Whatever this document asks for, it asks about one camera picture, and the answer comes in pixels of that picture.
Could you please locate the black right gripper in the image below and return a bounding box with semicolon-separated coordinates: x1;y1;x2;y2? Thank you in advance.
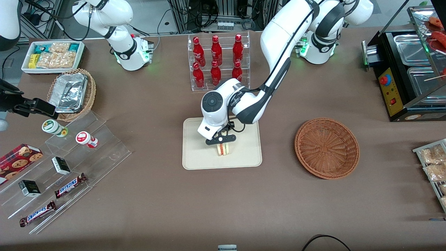
0;79;25;132

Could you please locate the beige plastic tray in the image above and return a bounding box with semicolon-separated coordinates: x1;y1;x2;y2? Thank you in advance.
182;115;262;170

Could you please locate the light wicker basket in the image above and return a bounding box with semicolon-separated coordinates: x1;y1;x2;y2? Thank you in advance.
47;68;97;122

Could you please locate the round brown wicker basket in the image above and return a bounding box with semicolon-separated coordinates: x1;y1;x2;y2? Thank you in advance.
294;117;360;180

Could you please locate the tray of packaged crackers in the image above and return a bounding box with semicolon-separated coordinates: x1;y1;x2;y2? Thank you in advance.
413;139;446;213

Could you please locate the red cookie box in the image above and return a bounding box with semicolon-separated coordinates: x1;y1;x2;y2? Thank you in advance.
0;144;44;186

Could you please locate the green lid yogurt cup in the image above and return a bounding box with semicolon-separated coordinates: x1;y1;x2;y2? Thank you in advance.
42;119;69;137

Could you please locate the small black box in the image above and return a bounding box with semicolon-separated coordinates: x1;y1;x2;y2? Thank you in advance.
18;180;41;197
52;157;71;175

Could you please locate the clear acrylic bottle rack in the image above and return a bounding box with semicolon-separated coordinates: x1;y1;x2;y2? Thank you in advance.
187;31;251;92

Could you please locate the aluminium foil container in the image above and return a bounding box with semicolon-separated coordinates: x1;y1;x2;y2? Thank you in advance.
48;73;88;114

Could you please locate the red lid yogurt cup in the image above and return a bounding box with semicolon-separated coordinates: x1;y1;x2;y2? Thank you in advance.
76;131;98;149

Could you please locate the large clear cracker bag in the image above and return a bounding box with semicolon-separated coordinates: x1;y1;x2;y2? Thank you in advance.
36;51;77;69

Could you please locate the Snickers bar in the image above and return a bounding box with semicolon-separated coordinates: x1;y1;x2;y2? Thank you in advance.
19;201;56;227
55;173;87;199

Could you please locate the small clear cracker bag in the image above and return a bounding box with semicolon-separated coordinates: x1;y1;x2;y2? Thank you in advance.
49;42;70;54

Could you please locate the white snack bin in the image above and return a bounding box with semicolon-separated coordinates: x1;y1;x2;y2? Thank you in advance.
21;40;85;75

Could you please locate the clear acrylic stepped stand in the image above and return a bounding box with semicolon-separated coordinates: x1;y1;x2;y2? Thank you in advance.
0;111;132;235

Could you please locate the black food warmer machine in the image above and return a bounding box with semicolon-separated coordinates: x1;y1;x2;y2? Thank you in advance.
362;5;446;122

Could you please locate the steel warmer pan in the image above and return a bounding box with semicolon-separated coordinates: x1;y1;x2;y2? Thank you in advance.
394;34;433;66
407;66;446;105

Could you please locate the red sausage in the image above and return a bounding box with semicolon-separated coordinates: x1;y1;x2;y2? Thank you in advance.
428;31;446;53

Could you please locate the black looped cable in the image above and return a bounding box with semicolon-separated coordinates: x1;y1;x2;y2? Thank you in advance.
301;235;352;251

